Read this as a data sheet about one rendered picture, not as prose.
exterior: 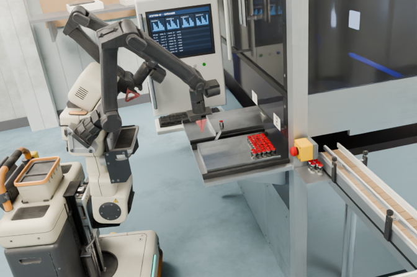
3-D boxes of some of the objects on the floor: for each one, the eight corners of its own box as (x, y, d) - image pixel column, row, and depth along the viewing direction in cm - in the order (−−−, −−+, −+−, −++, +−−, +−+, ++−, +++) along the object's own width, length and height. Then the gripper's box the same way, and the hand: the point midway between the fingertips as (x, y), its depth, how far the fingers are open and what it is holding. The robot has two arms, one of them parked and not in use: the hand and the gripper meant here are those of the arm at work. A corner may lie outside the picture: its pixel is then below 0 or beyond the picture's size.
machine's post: (301, 297, 216) (301, -162, 130) (306, 306, 211) (309, -167, 124) (290, 300, 215) (283, -161, 129) (295, 309, 210) (290, -166, 123)
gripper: (207, 94, 169) (211, 126, 176) (184, 98, 168) (189, 130, 175) (210, 99, 163) (215, 133, 170) (186, 104, 162) (192, 137, 169)
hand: (201, 130), depth 172 cm, fingers closed
